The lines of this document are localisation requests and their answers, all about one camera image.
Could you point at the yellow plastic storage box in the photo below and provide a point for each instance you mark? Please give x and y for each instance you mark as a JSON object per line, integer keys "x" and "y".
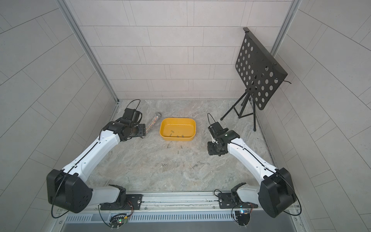
{"x": 184, "y": 126}

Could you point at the black perforated music stand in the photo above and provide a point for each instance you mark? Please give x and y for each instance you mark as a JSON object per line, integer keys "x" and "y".
{"x": 261, "y": 75}

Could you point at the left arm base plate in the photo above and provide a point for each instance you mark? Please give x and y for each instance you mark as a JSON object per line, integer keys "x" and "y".
{"x": 127, "y": 202}

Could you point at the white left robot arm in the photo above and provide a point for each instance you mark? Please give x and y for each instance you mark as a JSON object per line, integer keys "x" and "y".
{"x": 67, "y": 188}

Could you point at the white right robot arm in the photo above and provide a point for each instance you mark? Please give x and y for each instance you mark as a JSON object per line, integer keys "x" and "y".
{"x": 275, "y": 193}

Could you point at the controller circuit board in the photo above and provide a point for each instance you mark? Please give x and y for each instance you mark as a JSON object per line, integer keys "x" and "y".
{"x": 241, "y": 217}
{"x": 118, "y": 220}

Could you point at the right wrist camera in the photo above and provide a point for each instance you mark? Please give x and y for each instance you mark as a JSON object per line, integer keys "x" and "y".
{"x": 216, "y": 129}

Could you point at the right controller circuit board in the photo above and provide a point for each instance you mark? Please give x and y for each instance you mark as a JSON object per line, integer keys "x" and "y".
{"x": 241, "y": 217}

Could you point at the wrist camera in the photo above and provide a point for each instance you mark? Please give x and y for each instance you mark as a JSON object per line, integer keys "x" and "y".
{"x": 216, "y": 129}
{"x": 132, "y": 116}

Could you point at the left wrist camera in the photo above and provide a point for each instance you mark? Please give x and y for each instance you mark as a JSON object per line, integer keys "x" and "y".
{"x": 132, "y": 116}

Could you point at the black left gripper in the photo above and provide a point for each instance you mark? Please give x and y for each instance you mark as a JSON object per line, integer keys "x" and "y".
{"x": 142, "y": 130}

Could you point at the left controller circuit board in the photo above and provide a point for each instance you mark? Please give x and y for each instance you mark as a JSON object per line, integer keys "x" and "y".
{"x": 118, "y": 220}

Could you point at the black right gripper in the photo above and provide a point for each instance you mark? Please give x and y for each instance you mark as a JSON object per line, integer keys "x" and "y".
{"x": 210, "y": 151}

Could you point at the aluminium mounting rail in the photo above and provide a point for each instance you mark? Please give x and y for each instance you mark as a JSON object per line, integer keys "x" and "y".
{"x": 179, "y": 200}

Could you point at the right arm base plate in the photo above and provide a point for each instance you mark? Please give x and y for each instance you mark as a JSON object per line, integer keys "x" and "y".
{"x": 227, "y": 200}

